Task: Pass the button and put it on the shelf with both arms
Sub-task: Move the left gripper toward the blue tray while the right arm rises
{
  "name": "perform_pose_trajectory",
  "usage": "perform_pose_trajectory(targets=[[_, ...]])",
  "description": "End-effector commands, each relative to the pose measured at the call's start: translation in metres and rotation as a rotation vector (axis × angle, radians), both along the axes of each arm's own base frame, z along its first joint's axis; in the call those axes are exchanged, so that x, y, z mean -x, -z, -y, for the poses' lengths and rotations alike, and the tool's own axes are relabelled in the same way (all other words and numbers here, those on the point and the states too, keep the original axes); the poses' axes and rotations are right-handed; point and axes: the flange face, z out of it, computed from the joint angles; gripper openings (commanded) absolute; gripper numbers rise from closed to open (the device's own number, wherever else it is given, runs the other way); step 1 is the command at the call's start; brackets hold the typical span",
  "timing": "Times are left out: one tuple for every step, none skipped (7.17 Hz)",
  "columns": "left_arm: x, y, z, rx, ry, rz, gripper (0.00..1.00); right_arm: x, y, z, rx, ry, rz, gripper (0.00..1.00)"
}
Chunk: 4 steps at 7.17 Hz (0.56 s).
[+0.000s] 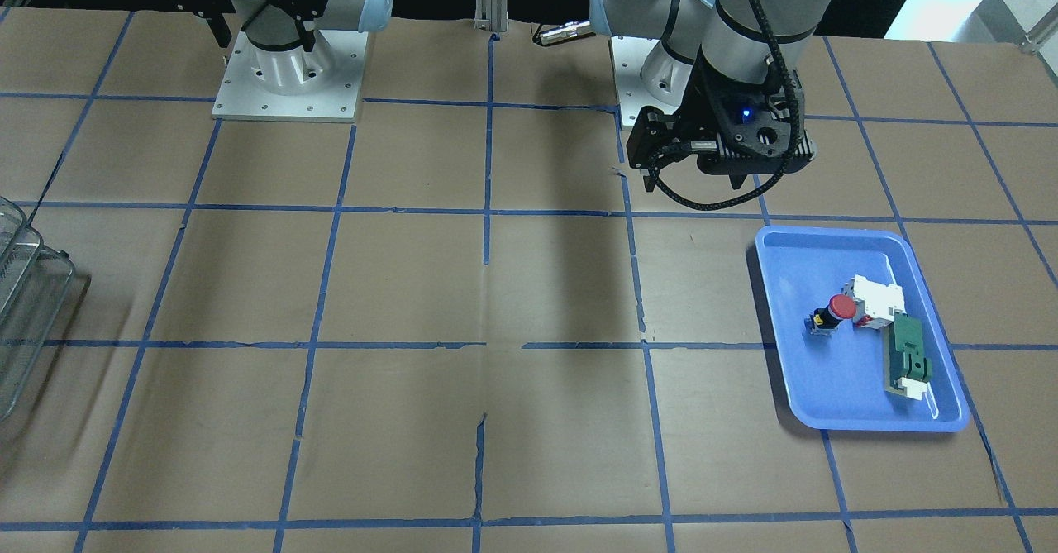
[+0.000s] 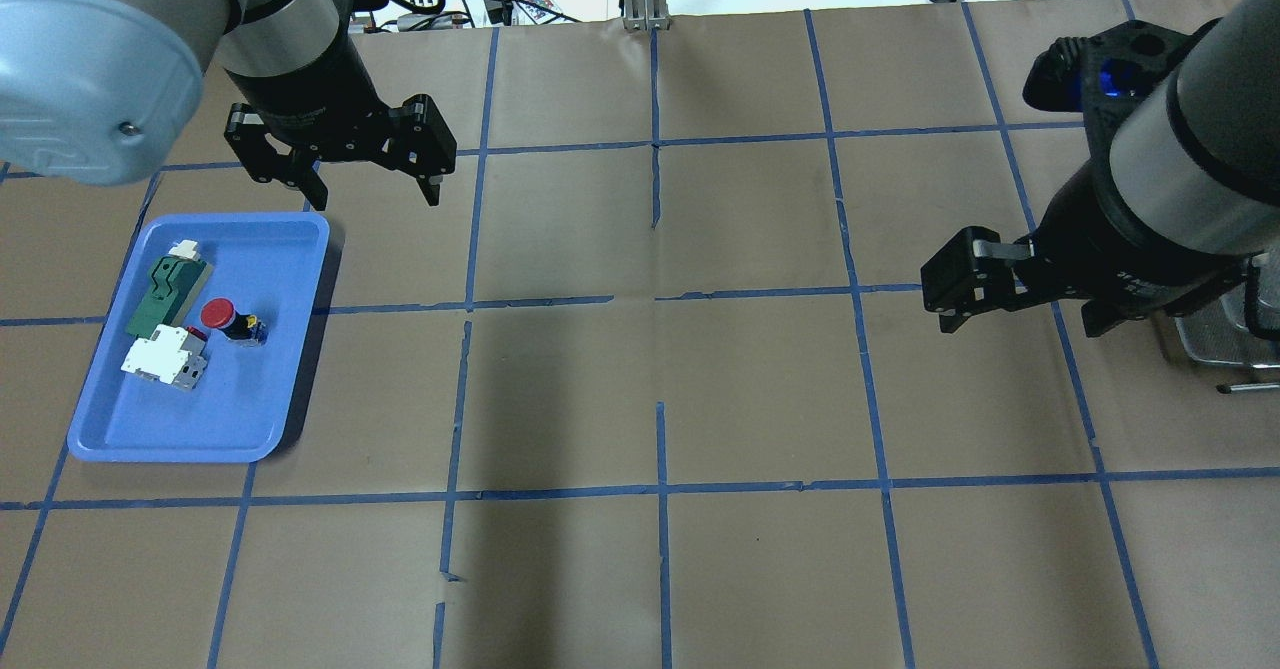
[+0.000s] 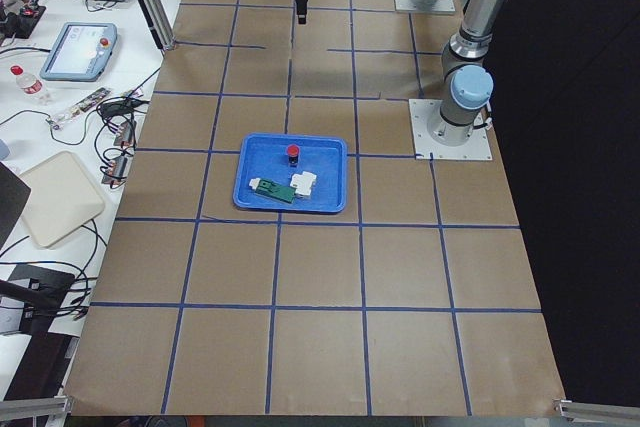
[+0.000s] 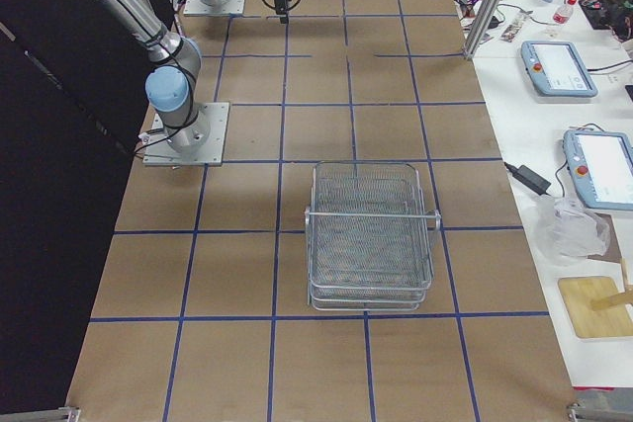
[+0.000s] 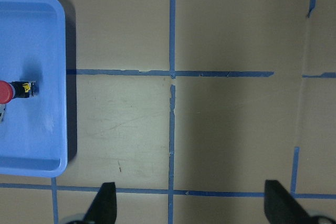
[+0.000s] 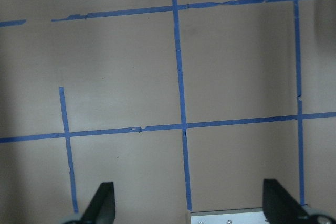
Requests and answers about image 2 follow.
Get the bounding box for white circuit breaker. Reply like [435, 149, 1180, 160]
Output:
[120, 324, 209, 391]

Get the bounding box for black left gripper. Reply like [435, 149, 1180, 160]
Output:
[223, 93, 458, 212]

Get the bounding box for green terminal block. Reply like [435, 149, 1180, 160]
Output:
[125, 239, 212, 338]

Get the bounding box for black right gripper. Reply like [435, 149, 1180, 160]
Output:
[920, 226, 1171, 338]

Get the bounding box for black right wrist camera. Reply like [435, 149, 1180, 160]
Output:
[1021, 18, 1220, 157]

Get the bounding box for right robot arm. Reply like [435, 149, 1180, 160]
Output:
[920, 0, 1279, 340]

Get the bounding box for blue plastic tray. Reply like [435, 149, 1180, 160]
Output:
[67, 212, 332, 463]

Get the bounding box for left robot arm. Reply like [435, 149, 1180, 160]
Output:
[1, 0, 457, 209]

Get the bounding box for red emergency stop button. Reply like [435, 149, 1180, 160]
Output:
[198, 297, 268, 345]

